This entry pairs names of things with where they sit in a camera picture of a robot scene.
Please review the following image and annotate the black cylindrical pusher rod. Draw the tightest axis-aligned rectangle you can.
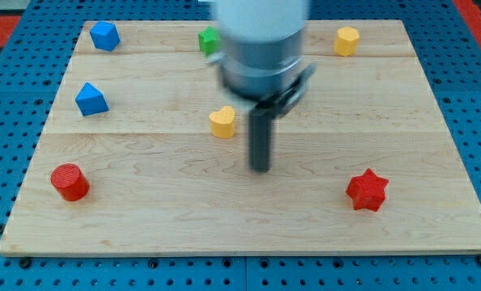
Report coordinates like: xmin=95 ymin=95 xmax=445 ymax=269
xmin=248 ymin=106 xmax=274 ymax=172

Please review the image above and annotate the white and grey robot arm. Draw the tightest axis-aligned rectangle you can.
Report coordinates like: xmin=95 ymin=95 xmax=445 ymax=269
xmin=212 ymin=0 xmax=315 ymax=173

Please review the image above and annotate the yellow heart block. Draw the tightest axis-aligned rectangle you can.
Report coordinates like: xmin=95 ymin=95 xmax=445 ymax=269
xmin=209 ymin=106 xmax=235 ymax=139

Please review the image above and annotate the green star block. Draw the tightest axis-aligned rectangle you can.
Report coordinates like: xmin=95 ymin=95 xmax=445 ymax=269
xmin=197 ymin=26 xmax=221 ymax=56

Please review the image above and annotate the yellow hexagon block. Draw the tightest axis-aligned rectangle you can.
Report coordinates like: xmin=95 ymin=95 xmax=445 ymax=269
xmin=334 ymin=27 xmax=360 ymax=57

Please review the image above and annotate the light wooden board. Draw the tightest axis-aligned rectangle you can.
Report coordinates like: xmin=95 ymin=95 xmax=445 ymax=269
xmin=0 ymin=20 xmax=481 ymax=258

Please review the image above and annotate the red star block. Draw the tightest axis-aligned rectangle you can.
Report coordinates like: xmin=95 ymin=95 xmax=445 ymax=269
xmin=346 ymin=168 xmax=389 ymax=212

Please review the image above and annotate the blue triangular block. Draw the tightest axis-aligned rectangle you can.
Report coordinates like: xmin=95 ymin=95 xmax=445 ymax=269
xmin=75 ymin=82 xmax=109 ymax=116

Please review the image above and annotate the blue cube block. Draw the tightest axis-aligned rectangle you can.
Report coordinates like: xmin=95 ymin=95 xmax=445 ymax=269
xmin=90 ymin=21 xmax=120 ymax=52

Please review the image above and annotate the red cylinder block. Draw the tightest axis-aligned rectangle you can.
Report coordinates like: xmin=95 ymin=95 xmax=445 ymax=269
xmin=50 ymin=163 xmax=90 ymax=201

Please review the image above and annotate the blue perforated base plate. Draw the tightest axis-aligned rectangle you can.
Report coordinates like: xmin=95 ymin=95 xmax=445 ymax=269
xmin=0 ymin=0 xmax=481 ymax=290

